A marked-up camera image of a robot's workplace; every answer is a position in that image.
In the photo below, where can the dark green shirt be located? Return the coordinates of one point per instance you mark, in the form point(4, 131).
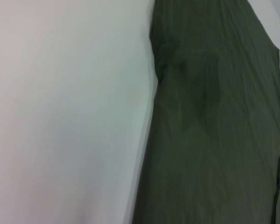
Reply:
point(212, 116)

